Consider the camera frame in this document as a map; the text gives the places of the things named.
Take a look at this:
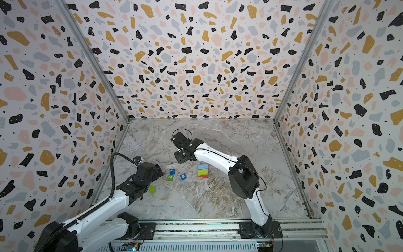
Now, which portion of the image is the lime green cylinder block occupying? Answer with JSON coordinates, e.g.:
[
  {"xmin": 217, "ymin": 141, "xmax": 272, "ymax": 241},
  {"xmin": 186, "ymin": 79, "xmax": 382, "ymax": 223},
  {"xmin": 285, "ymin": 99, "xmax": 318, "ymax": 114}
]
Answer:
[{"xmin": 149, "ymin": 186, "xmax": 156, "ymax": 194}]

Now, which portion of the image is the light blue rectangular block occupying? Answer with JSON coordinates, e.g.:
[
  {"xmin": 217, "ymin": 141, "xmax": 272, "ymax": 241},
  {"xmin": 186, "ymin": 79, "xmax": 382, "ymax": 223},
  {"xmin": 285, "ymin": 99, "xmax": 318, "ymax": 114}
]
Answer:
[{"xmin": 197, "ymin": 164, "xmax": 208, "ymax": 170}]

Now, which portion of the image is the lime green rectangular block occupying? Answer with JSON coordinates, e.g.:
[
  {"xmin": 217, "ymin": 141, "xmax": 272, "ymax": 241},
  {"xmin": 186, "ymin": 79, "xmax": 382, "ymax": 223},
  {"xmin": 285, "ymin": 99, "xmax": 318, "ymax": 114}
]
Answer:
[{"xmin": 198, "ymin": 169, "xmax": 209, "ymax": 176}]

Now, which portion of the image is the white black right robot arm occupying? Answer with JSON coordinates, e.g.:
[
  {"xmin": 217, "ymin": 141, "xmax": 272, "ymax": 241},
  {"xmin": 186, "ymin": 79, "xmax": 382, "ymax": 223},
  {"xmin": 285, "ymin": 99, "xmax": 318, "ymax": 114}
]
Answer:
[{"xmin": 171, "ymin": 132, "xmax": 283, "ymax": 239}]

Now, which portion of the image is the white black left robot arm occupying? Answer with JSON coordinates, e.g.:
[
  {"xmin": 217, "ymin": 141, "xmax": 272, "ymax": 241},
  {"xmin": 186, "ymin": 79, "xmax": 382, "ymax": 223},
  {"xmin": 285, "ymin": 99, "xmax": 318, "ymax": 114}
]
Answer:
[{"xmin": 35, "ymin": 162, "xmax": 163, "ymax": 252}]

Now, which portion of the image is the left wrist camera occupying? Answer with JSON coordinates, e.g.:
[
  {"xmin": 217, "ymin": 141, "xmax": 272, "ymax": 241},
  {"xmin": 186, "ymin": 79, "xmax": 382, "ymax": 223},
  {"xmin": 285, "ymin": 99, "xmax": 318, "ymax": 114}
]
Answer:
[{"xmin": 133, "ymin": 156, "xmax": 142, "ymax": 166}]

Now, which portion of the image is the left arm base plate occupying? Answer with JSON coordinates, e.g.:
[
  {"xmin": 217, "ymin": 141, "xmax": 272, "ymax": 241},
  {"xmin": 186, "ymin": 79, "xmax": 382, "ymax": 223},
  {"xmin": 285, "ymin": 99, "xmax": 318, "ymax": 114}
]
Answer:
[{"xmin": 115, "ymin": 222, "xmax": 156, "ymax": 242}]

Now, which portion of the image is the black corrugated cable conduit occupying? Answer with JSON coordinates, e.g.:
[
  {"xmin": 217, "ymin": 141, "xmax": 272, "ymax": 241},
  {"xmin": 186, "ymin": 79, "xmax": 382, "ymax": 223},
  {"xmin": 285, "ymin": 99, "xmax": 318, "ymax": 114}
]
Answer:
[{"xmin": 33, "ymin": 152, "xmax": 139, "ymax": 252}]

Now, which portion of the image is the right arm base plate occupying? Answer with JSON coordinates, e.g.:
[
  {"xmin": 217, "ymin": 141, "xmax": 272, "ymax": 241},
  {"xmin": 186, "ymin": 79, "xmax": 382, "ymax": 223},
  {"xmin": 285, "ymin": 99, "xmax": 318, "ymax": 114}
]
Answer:
[{"xmin": 238, "ymin": 219, "xmax": 283, "ymax": 239}]

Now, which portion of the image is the aluminium left corner post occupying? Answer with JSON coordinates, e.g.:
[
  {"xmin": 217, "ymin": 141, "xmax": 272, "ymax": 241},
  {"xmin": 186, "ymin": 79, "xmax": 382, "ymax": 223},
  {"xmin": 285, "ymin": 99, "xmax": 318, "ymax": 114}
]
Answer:
[{"xmin": 53, "ymin": 0, "xmax": 130, "ymax": 123}]

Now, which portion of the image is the aluminium corner post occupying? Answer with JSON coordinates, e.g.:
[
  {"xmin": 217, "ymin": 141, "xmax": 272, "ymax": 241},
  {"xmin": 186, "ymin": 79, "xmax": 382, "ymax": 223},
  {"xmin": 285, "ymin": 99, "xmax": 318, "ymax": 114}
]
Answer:
[
  {"xmin": 53, "ymin": 0, "xmax": 130, "ymax": 123},
  {"xmin": 273, "ymin": 0, "xmax": 334, "ymax": 123}
]

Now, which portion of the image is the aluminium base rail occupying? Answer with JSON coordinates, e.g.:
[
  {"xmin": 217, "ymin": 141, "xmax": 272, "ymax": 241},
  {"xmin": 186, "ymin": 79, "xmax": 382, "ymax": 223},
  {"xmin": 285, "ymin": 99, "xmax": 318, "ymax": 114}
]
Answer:
[{"xmin": 91, "ymin": 219, "xmax": 332, "ymax": 252}]

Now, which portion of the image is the aluminium right corner post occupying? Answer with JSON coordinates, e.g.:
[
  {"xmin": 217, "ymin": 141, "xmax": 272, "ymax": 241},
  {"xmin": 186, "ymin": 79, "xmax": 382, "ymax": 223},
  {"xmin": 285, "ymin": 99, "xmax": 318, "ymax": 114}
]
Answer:
[{"xmin": 273, "ymin": 0, "xmax": 334, "ymax": 123}]

